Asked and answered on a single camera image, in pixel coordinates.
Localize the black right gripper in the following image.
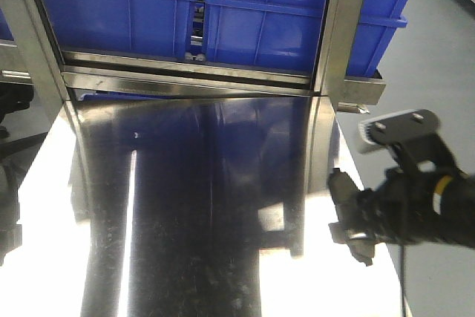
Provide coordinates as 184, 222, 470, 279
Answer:
328, 168, 474, 249

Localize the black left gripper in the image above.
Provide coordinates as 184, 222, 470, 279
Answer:
1, 163, 22, 265

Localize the grey brake pad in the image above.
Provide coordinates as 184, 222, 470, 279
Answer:
327, 168, 376, 267

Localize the black office chair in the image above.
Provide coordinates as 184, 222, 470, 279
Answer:
1, 82, 34, 121

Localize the left blue plastic bin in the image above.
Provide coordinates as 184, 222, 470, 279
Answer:
42, 0, 198, 59

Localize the blue plastic bin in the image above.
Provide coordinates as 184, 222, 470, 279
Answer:
203, 0, 407, 77
42, 0, 198, 59

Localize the right blue plastic bin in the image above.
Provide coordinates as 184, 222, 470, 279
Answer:
203, 0, 407, 77

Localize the stainless steel shelf frame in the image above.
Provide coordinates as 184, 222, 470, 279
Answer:
1, 0, 384, 120

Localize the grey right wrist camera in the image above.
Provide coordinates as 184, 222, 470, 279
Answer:
356, 109, 440, 154

